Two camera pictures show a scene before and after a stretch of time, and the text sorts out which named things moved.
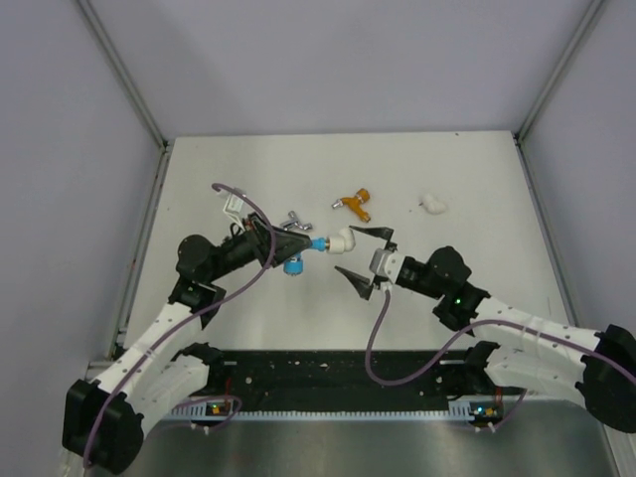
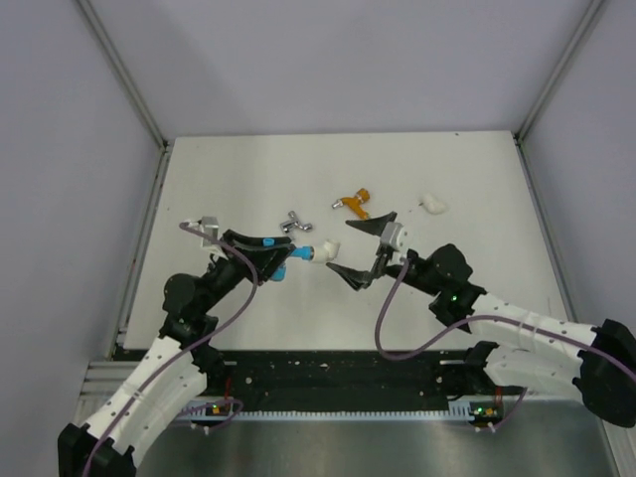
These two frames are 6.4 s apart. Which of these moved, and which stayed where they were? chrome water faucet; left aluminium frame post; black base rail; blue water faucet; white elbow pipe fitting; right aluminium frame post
Moved: blue water faucet; white elbow pipe fitting
Stayed: right aluminium frame post; black base rail; chrome water faucet; left aluminium frame post
